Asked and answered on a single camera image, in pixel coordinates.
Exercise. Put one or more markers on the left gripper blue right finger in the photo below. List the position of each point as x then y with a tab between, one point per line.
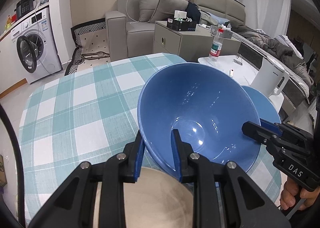
224	195

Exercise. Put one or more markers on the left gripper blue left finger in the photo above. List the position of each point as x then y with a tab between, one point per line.
94	189

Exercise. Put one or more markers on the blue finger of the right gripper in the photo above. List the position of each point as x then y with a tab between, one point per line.
258	133
272	126

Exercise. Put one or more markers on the large blue bowl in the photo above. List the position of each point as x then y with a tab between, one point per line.
206	106

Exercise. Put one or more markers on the right hand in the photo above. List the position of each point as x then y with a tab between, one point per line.
291	189

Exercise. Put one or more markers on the white electric kettle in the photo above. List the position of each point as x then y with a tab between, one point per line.
271	78

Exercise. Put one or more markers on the white marble coffee table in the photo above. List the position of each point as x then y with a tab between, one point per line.
241	71

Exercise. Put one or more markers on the cardboard box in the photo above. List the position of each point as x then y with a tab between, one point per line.
3	178

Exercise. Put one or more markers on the grey blanket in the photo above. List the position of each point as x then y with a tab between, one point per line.
274	47

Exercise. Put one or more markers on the plastic water bottle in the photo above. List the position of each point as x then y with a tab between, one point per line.
216	45

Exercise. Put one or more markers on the teal checkered tablecloth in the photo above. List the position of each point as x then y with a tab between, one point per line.
92	114

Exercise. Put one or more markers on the grey side cabinet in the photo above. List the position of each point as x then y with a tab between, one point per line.
188	45

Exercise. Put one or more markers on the black box on cabinet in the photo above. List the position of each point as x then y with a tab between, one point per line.
181	25

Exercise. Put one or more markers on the grey cushion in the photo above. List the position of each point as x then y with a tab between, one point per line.
166	9
146	9

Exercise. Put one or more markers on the white washing machine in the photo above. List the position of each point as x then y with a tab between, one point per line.
35	46

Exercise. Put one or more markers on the grey sofa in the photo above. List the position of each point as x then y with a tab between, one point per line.
127	37

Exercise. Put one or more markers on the black patterned folded mat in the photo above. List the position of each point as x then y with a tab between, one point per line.
91	47

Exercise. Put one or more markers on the yellow oil bottle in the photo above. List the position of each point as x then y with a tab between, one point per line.
8	23

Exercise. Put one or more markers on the black pressure cooker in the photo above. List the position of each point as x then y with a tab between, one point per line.
23	7

